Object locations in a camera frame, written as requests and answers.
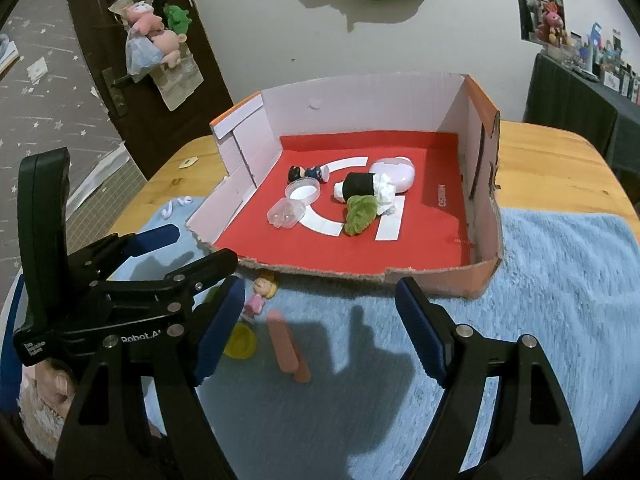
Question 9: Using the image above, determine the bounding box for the dark cloth-covered table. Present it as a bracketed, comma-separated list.
[525, 52, 640, 176]

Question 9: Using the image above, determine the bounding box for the pink rabbit plush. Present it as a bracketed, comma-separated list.
[535, 2, 566, 46]

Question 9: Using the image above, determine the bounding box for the blonde girl figurine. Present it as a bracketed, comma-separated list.
[240, 272, 280, 323]

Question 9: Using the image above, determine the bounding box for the peach monkey plush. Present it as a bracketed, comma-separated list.
[152, 30, 188, 68]

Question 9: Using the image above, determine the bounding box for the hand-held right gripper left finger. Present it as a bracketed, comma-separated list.
[52, 275, 246, 480]

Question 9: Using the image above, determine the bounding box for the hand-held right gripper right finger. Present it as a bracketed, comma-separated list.
[395, 276, 586, 480]

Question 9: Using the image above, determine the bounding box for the black and white cloth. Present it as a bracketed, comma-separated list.
[334, 172, 398, 217]

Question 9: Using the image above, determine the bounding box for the pink eraser block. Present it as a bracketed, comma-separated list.
[266, 310, 312, 385]

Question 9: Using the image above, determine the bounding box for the green fuzzy scrunchie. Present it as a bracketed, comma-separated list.
[344, 195, 379, 237]

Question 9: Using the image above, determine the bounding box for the dark brown door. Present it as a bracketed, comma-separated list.
[62, 0, 233, 181]

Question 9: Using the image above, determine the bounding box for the white brown furry cloth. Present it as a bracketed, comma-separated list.
[21, 360, 76, 461]

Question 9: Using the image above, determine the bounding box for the pink bear plush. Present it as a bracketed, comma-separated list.
[125, 2, 163, 36]

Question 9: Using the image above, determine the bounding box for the clear plastic container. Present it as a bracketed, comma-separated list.
[266, 199, 307, 230]

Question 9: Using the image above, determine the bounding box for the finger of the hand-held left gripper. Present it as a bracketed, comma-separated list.
[70, 224, 182, 282]
[92, 247, 240, 312]

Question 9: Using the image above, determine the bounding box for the metal door handle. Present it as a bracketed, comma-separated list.
[102, 67, 133, 118]

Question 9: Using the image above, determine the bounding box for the light blue fluffy towel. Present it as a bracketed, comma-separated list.
[10, 195, 640, 480]

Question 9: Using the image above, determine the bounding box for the dark-haired boy figurine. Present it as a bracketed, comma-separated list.
[288, 164, 331, 184]

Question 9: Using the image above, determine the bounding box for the pink earbud case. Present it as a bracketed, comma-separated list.
[369, 156, 417, 194]

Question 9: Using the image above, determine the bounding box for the clear plastic bag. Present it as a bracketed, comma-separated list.
[124, 30, 163, 83]

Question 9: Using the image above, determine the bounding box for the cardboard box with red lining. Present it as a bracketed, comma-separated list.
[210, 72, 502, 301]

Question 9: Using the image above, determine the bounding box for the green plush toy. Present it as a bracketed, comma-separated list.
[165, 5, 193, 31]

